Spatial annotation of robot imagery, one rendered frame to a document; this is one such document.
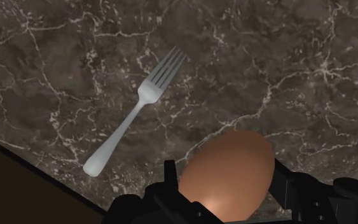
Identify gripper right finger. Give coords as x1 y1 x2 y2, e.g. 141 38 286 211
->
268 158 358 224

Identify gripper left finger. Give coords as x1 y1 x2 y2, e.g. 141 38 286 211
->
102 159 224 224

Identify brown egg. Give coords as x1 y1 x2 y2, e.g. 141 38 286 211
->
178 130 276 223

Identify silver fork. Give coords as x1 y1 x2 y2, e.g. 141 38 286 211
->
83 46 188 178

